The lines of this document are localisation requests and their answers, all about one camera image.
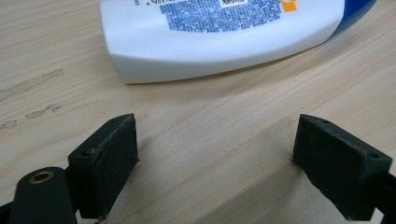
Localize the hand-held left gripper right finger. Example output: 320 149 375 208
291 113 394 222

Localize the white bottle with blue cap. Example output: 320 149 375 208
98 0 377 85

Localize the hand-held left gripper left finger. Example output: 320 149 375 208
67 113 139 220

